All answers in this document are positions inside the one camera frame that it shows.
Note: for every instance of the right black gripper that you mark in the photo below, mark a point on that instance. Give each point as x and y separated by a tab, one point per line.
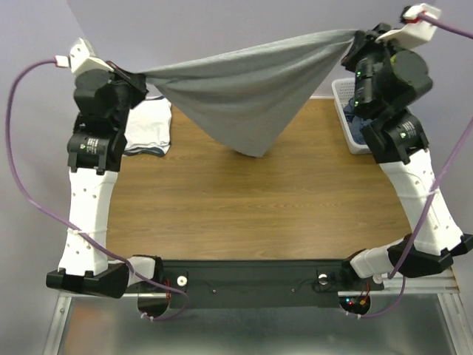
356	47

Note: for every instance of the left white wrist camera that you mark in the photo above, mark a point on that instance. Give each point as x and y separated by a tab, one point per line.
81	58

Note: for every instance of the grey tank top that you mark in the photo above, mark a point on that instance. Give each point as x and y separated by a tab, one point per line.
246	98

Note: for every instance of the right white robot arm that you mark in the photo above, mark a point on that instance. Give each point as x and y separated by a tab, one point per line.
400	147

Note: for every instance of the white plastic basket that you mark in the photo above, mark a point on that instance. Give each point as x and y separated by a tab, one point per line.
343	90

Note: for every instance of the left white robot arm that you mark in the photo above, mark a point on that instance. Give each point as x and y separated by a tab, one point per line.
94	158

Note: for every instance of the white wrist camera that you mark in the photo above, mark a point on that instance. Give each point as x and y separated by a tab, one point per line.
81	58
416	31

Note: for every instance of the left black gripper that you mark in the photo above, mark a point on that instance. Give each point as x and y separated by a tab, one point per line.
137	81

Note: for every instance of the aluminium frame rail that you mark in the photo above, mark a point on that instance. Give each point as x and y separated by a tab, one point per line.
428	319

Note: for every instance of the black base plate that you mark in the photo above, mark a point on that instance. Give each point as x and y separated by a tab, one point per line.
260	283

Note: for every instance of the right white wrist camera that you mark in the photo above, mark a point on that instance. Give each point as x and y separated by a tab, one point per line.
416	31

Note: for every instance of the blue tank top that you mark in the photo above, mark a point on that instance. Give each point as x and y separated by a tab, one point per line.
355	123

